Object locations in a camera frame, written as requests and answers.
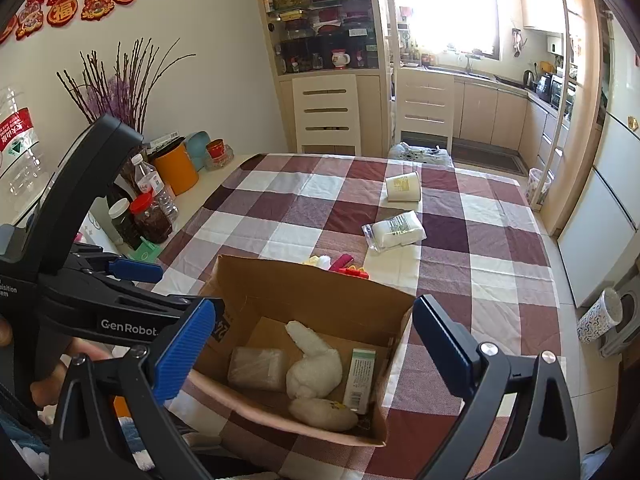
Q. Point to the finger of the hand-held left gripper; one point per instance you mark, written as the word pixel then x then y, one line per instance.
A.
pixel 135 271

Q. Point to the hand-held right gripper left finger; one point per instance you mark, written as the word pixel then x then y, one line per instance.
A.
pixel 185 350

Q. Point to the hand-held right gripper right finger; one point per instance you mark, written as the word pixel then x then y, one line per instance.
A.
pixel 442 345

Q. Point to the clear plastic container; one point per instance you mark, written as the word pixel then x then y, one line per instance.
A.
pixel 255 370

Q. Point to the green white carton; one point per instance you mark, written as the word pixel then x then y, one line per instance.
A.
pixel 360 380

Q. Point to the pink red plastic toy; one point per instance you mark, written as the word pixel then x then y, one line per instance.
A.
pixel 350 267

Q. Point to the cotton pads bag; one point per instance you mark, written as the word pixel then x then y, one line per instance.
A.
pixel 395 232

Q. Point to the white plush rabbit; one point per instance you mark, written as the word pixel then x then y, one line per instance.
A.
pixel 315 365

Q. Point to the cardboard box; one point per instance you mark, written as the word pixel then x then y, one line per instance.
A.
pixel 300 290

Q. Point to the white oval plush toy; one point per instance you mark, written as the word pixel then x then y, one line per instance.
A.
pixel 320 414

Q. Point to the white paper cup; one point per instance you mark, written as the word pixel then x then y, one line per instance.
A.
pixel 402 187

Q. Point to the cream desktop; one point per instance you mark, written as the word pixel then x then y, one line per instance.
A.
pixel 200 200

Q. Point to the person's left hand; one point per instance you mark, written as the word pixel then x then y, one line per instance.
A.
pixel 47 390

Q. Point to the green phone stand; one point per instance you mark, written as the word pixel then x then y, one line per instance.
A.
pixel 147 251

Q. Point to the dark jar white lid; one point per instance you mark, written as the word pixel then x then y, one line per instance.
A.
pixel 125 225

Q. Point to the red lid jar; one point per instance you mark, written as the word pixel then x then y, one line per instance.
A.
pixel 152 222

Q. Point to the white water dispenser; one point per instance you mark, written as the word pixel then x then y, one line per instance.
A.
pixel 95 232

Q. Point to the clear water bottle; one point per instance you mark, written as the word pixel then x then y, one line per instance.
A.
pixel 160 195

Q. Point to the orange canister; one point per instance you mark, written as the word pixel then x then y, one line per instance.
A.
pixel 175 170

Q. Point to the flat striped carton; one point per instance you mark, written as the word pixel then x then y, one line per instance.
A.
pixel 162 141

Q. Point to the glass bowl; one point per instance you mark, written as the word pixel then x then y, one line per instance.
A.
pixel 220 162

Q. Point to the light blue cup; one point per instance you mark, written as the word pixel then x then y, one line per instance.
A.
pixel 198 147

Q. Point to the blue white fleece clothing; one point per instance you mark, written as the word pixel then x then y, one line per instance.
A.
pixel 20 440

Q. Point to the large clear water jug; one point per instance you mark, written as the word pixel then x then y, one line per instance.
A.
pixel 20 160

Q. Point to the patterned white cup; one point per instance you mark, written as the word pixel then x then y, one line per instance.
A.
pixel 597 317

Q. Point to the dried purple flower branches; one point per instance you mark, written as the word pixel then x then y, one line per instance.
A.
pixel 125 90

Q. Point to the small waste bin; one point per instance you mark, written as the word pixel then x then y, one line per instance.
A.
pixel 539 187

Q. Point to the grey plastic stool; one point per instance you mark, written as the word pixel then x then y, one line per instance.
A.
pixel 627 325

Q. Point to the plaid tablecloth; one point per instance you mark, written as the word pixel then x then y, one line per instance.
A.
pixel 310 200

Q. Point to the dark floor rug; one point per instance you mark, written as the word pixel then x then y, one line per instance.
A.
pixel 480 157

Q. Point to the white plastic bag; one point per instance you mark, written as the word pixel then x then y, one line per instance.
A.
pixel 420 154

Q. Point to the white refrigerator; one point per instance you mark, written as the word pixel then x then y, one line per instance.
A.
pixel 600 220

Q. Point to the cream kitchen cabinets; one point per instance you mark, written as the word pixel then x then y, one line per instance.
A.
pixel 490 115

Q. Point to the white slatted chair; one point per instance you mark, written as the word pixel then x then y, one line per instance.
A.
pixel 325 120
pixel 425 95

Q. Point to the cream display cabinet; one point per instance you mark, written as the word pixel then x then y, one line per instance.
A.
pixel 370 110

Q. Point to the black air fryer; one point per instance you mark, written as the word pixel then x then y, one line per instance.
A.
pixel 543 89

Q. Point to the black countertop oven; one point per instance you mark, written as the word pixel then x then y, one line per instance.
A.
pixel 559 92

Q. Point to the electric kettle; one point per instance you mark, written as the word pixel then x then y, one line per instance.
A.
pixel 529 80

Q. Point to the white red mug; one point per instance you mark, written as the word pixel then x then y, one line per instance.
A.
pixel 341 59

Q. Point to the shelves of storage jars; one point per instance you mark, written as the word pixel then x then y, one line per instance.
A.
pixel 320 10

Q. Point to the kitchen window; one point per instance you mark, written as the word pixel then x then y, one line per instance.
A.
pixel 445 5

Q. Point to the red paper wall decorations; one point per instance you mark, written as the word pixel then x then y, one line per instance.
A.
pixel 62 12

